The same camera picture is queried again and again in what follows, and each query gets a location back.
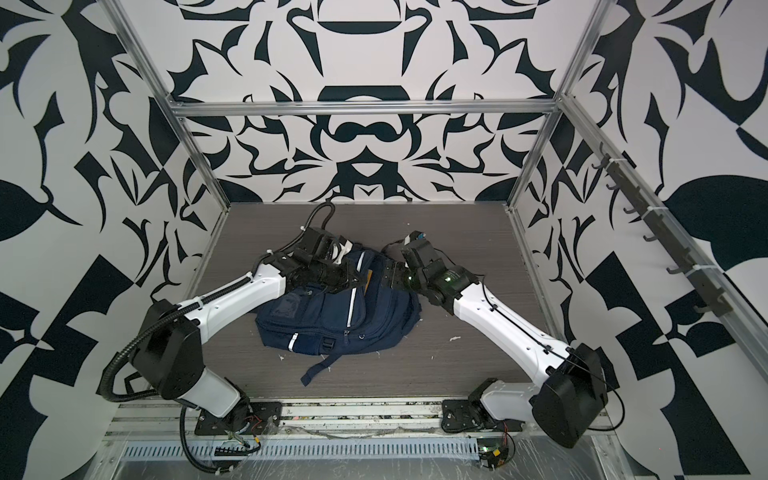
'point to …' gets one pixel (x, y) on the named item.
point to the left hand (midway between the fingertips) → (369, 275)
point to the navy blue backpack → (362, 316)
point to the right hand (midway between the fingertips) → (391, 272)
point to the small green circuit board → (492, 452)
